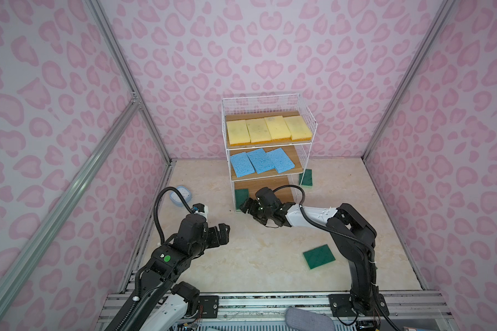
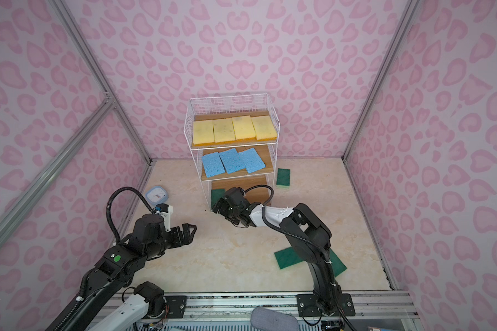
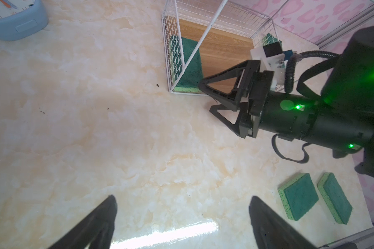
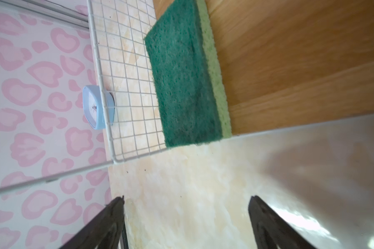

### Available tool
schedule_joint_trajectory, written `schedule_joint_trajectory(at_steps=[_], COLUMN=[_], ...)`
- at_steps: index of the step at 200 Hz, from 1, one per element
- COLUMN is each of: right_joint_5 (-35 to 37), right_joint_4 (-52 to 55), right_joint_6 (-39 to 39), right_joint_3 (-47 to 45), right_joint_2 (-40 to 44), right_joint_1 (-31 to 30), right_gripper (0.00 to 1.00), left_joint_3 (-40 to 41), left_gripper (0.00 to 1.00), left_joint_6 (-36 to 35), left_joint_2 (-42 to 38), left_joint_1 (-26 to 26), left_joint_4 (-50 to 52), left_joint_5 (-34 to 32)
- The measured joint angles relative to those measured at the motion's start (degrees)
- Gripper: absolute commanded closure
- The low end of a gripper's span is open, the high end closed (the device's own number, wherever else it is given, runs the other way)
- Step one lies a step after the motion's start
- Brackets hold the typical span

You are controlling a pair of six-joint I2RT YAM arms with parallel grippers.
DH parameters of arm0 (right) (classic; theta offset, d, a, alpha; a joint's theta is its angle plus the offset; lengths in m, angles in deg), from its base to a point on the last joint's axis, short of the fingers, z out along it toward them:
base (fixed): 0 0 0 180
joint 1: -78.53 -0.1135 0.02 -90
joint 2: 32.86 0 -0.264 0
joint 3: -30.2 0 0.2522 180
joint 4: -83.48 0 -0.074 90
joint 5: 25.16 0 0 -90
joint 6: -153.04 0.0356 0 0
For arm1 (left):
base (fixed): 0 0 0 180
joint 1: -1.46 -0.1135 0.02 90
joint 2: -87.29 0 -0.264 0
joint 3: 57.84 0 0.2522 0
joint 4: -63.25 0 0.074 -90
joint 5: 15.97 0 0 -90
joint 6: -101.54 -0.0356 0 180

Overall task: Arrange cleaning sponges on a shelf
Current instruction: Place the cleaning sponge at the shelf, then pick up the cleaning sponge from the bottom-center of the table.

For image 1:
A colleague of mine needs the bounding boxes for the green sponge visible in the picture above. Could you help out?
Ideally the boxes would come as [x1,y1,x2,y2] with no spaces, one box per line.
[298,169,313,188]
[234,188,250,210]
[302,244,335,270]

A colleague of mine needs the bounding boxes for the blue sponge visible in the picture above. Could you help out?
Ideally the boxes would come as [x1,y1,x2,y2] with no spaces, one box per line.
[247,148,275,175]
[230,153,255,178]
[266,148,295,174]

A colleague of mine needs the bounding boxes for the yellow sponge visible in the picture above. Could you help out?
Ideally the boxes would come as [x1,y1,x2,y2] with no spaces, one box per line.
[246,118,272,143]
[226,119,251,146]
[284,115,313,142]
[265,116,291,141]

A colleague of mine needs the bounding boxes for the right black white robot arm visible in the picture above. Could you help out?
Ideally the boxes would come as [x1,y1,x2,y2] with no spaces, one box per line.
[240,184,389,317]

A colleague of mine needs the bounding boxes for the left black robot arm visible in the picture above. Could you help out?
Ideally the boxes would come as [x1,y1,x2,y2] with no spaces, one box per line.
[106,214,230,330]

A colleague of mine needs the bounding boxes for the light blue square clock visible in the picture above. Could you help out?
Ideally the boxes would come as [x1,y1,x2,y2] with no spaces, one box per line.
[169,186,192,208]

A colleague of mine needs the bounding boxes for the grey oval pad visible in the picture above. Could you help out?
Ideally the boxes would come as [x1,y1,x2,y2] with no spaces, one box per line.
[285,308,335,331]

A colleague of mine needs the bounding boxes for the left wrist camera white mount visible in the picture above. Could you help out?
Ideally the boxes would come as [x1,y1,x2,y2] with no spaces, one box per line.
[192,203,209,219]

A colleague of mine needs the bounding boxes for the white wire wooden shelf rack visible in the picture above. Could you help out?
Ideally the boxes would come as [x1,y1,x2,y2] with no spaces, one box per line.
[220,93,318,205]

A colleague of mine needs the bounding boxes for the left diagonal aluminium frame bar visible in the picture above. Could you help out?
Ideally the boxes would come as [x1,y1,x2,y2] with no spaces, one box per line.
[0,100,141,322]

